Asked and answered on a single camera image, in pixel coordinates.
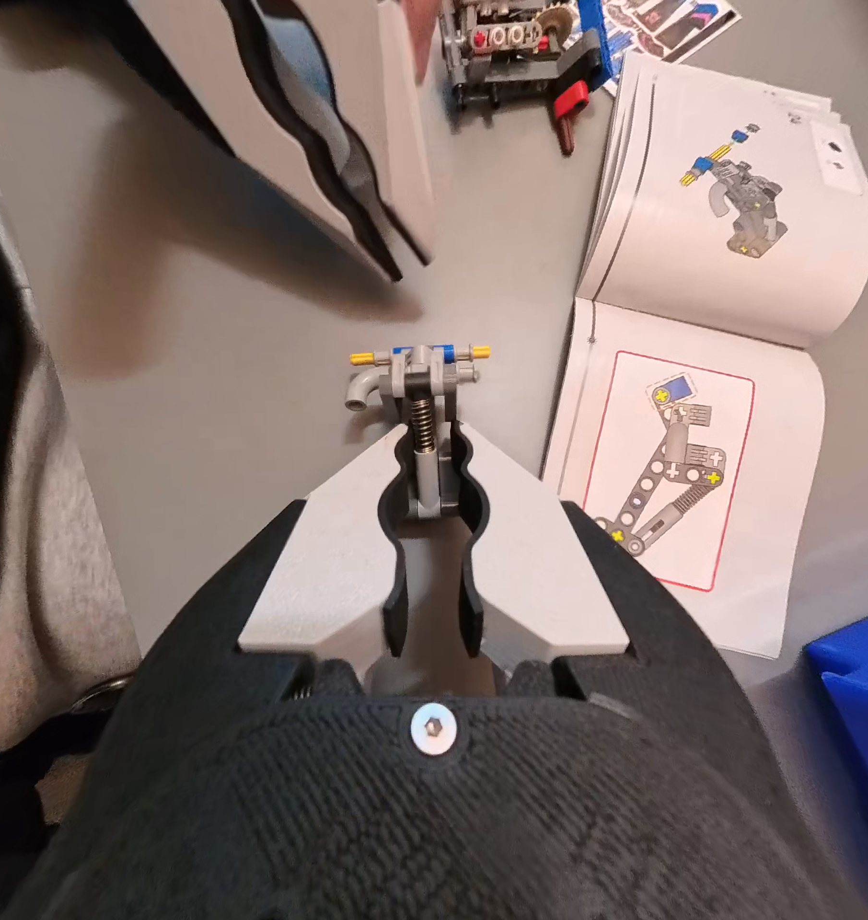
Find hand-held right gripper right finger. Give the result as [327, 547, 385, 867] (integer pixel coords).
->
[452, 421, 632, 680]

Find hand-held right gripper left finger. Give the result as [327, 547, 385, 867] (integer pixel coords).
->
[237, 423, 413, 681]

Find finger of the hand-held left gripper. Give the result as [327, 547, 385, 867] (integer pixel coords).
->
[257, 0, 436, 268]
[121, 0, 405, 283]

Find grey lego suspension assembly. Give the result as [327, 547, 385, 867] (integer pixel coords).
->
[347, 344, 492, 522]

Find grey lego chassis assembly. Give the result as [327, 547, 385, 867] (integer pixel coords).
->
[442, 0, 614, 155]

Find lego sticker sheet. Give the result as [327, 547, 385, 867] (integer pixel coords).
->
[599, 0, 742, 64]

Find lego instruction booklet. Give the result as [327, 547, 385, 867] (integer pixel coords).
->
[540, 50, 868, 661]

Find person's left hand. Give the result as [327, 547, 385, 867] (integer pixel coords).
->
[407, 0, 439, 84]

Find person's grey sweatshirt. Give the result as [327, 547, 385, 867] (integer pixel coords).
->
[0, 345, 143, 759]

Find large blue plastic bin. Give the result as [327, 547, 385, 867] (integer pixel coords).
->
[804, 607, 868, 867]

